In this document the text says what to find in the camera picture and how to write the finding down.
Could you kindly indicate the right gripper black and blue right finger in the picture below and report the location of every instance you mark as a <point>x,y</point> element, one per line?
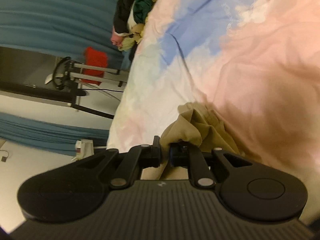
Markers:
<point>248,189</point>

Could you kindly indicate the large teal curtain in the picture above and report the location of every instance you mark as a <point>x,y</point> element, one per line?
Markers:
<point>61,28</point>

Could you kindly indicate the red cloth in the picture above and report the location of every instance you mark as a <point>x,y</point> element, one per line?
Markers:
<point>95,58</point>

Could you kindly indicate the white dressing table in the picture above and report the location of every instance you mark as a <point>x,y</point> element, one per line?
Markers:
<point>85,148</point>

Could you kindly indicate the exercise bike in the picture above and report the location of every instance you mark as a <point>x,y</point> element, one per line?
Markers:
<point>72,81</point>

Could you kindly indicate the dark window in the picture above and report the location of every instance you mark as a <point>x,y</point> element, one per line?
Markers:
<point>28,68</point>

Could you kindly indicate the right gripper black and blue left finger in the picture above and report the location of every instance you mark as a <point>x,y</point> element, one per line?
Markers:
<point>73,191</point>

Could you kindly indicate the beige garment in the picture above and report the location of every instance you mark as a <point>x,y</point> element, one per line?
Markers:
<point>199,126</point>

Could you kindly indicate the narrow teal curtain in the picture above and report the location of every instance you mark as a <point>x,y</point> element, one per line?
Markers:
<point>45,136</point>

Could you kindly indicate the pile of mixed clothes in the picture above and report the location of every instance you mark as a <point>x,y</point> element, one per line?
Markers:
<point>129,21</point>

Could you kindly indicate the pink and blue bed duvet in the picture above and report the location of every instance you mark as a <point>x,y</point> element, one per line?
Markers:
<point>252,63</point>

